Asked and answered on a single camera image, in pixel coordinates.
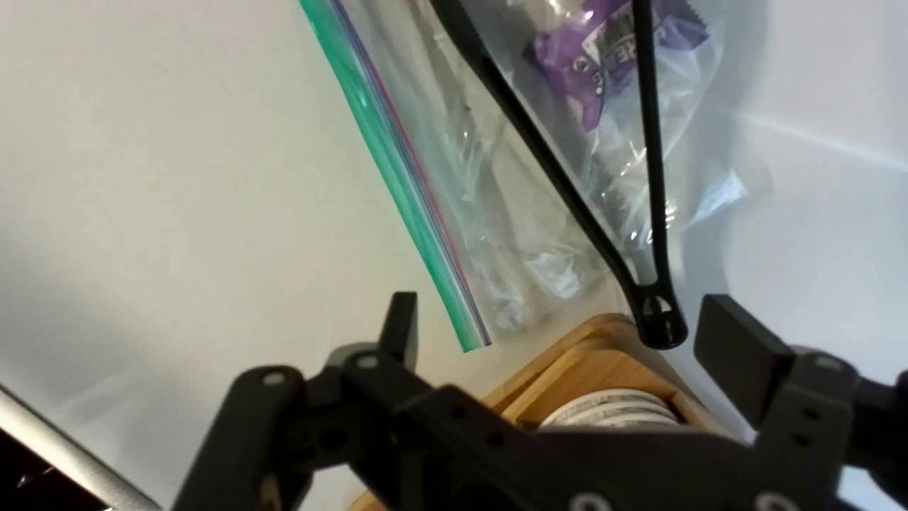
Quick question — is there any clear zip bag green seal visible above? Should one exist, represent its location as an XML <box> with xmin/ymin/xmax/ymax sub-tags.
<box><xmin>295</xmin><ymin>0</ymin><xmax>761</xmax><ymax>355</ymax></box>

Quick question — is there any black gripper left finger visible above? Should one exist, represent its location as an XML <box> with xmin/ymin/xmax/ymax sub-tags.
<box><xmin>173</xmin><ymin>288</ymin><xmax>422</xmax><ymax>511</ymax></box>

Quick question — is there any stack of printed paper cups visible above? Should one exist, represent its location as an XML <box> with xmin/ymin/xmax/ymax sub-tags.
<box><xmin>535</xmin><ymin>389</ymin><xmax>687</xmax><ymax>437</ymax></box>

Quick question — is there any wooden cup dispenser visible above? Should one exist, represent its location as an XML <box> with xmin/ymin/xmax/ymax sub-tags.
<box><xmin>344</xmin><ymin>308</ymin><xmax>734</xmax><ymax>511</ymax></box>

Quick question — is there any purple packet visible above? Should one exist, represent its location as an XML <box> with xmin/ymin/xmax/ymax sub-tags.
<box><xmin>527</xmin><ymin>0</ymin><xmax>713</xmax><ymax>136</ymax></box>

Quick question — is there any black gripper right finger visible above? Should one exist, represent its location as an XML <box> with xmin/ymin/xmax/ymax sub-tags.
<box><xmin>691</xmin><ymin>292</ymin><xmax>908</xmax><ymax>511</ymax></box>

